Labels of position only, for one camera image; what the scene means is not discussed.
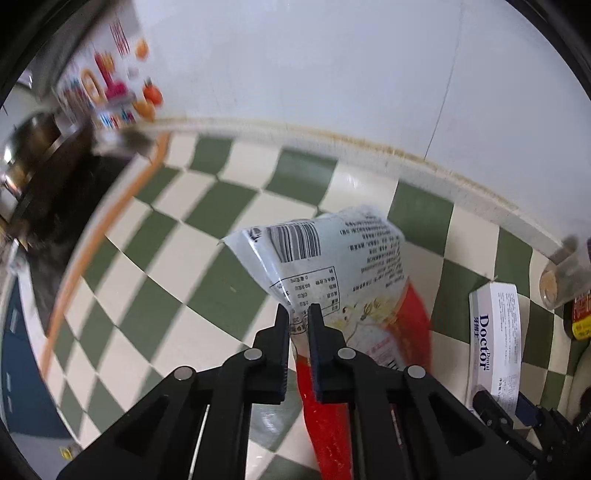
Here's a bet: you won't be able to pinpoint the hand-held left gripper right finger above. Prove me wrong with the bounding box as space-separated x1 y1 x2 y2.
307 303 536 480

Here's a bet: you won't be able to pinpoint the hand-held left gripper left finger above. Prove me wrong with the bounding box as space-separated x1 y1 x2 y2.
55 304 291 480

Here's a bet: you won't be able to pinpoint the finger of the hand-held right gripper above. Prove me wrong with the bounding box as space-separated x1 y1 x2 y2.
472 390 541 462
515 392 561 439

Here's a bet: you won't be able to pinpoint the red snack bag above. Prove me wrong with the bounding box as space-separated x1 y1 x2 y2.
291 281 435 480

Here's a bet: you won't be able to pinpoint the white printed plastic bag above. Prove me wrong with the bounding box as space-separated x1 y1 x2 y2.
218 204 409 344

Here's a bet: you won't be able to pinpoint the white toothpaste box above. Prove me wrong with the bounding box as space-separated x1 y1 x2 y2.
468 281 522 414

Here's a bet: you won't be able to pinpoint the brown sauce bottle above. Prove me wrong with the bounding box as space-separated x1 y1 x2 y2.
562 291 591 342

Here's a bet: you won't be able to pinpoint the green white checkered mat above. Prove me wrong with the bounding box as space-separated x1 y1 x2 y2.
39 131 591 480

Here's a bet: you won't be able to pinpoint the clear spice jar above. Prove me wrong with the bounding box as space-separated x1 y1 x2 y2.
538 235 591 310

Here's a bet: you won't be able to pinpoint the black glass stove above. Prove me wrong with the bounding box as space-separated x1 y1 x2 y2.
28 231 70 326

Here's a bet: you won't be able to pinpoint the blue base cabinet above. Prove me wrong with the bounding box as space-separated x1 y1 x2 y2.
0 277 70 444

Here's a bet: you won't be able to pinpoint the dark steel wok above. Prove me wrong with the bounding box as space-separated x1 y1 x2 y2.
18 124 153 250

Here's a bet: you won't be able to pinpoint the steel pot with lid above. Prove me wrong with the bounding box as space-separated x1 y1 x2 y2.
0 111 61 222

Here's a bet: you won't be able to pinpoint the colourful wall stickers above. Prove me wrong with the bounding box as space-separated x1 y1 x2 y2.
55 14 164 134

